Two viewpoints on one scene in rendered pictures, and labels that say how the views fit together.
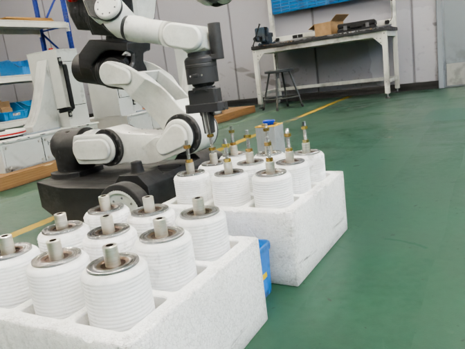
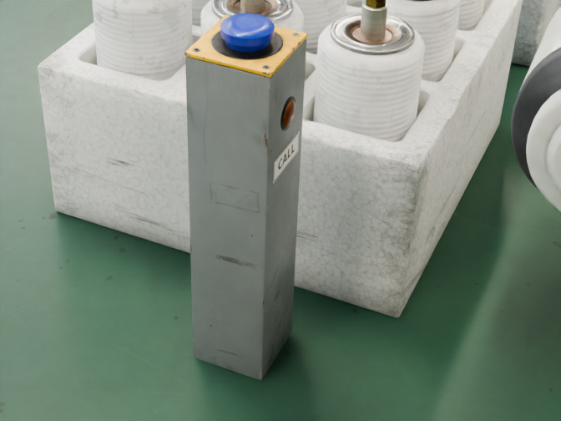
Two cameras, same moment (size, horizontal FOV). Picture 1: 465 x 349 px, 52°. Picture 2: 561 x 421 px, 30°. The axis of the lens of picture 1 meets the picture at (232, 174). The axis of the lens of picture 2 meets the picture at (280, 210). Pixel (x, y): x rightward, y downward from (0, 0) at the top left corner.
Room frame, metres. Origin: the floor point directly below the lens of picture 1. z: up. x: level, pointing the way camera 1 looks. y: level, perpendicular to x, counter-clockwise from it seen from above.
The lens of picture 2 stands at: (2.25, -0.22, 0.69)
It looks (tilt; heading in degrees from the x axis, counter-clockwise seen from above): 37 degrees down; 171
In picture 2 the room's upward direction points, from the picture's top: 2 degrees clockwise
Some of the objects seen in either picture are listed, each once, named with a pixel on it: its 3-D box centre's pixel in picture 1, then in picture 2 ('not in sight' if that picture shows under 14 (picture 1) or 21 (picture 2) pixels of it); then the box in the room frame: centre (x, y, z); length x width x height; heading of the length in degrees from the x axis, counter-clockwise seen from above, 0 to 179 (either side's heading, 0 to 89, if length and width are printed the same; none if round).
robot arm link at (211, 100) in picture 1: (204, 89); not in sight; (1.33, 0.05, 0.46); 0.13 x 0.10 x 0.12; 67
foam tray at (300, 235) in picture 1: (257, 218); (295, 98); (1.27, -0.05, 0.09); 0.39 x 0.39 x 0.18; 59
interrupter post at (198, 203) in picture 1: (198, 206); not in sight; (0.85, 0.07, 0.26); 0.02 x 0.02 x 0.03
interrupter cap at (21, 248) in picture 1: (8, 252); not in sight; (0.76, 0.39, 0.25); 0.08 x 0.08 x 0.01
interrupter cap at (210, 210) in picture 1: (199, 212); not in sight; (0.85, 0.07, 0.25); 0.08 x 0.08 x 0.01
